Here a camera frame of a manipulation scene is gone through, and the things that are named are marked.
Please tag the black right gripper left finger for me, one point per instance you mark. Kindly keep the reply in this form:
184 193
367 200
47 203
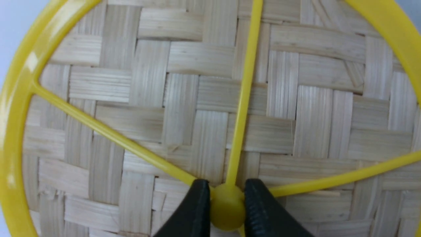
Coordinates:
192 217

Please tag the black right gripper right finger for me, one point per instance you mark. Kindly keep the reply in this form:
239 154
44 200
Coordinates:
265 216

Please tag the yellow woven steamer lid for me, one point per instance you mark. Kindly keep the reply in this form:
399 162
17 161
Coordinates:
112 108

